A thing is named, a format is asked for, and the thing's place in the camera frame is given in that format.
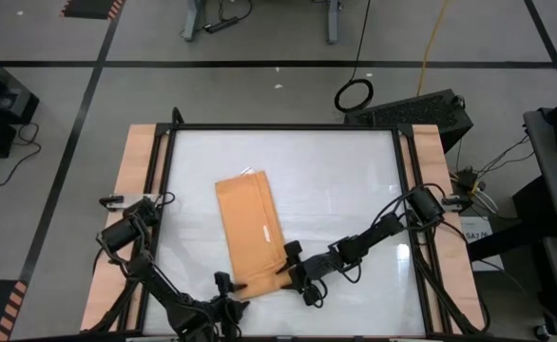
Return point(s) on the grey desk leg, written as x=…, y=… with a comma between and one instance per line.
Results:
x=193, y=24
x=332, y=24

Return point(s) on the black metal table frame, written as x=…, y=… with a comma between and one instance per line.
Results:
x=283, y=127

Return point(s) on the small black striped floor mat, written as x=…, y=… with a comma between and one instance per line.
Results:
x=88, y=8

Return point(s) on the orange waffle towel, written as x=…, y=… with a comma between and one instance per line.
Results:
x=250, y=228

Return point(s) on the black computer tower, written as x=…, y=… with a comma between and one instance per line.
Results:
x=411, y=111

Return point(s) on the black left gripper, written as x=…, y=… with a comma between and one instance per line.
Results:
x=207, y=318

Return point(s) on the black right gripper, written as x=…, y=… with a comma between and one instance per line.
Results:
x=314, y=271

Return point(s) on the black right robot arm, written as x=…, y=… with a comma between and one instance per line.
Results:
x=378, y=233

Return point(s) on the white paper sheet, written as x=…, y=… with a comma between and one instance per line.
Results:
x=473, y=228

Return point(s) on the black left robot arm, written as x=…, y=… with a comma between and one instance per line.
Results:
x=159, y=285

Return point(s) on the black caster wheel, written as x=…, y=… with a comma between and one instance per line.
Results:
x=542, y=331

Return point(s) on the black power strip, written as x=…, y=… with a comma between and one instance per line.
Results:
x=221, y=24

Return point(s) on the black cart base frame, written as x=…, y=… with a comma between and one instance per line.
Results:
x=535, y=214

